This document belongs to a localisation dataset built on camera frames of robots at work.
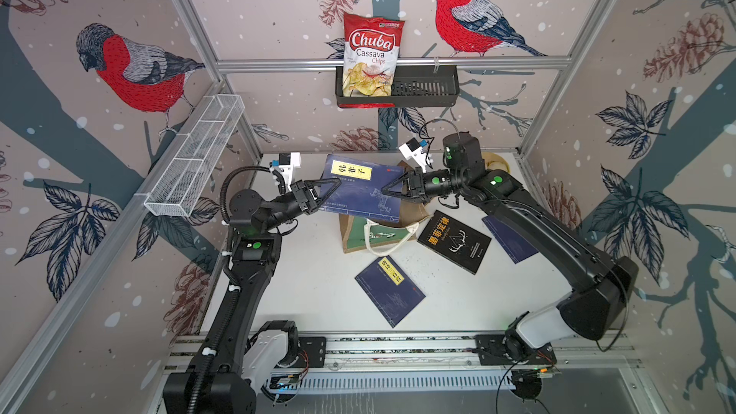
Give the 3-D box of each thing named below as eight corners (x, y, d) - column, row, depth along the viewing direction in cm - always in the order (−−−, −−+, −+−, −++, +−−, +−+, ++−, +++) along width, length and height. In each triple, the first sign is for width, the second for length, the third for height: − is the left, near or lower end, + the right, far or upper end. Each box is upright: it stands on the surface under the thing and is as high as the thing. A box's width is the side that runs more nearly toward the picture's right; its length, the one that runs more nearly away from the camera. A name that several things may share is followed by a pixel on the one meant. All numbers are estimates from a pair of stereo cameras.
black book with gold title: (416, 241, 97) (417, 238, 95) (435, 211, 104) (435, 209, 103) (474, 274, 89) (476, 272, 88) (489, 240, 97) (491, 238, 95)
